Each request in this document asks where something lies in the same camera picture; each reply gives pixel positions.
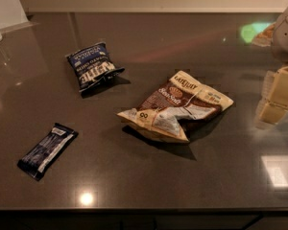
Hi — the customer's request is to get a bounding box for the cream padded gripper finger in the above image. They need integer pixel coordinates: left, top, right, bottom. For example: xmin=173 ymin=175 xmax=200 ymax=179
xmin=255 ymin=64 xmax=288 ymax=125

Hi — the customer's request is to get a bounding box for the dark blue rxbar wrapper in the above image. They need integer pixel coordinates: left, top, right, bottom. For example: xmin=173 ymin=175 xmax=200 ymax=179
xmin=17 ymin=123 xmax=78 ymax=181

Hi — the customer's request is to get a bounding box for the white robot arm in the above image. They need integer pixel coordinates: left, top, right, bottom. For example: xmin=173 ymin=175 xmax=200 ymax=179
xmin=255 ymin=7 xmax=288 ymax=128

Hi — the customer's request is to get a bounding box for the brown cream Late July bag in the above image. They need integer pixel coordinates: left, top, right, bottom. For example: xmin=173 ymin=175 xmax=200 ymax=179
xmin=117 ymin=71 xmax=233 ymax=143

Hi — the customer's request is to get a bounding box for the blue kettle chips bag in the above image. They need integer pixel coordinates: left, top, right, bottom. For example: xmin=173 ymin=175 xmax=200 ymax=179
xmin=66 ymin=42 xmax=125 ymax=92

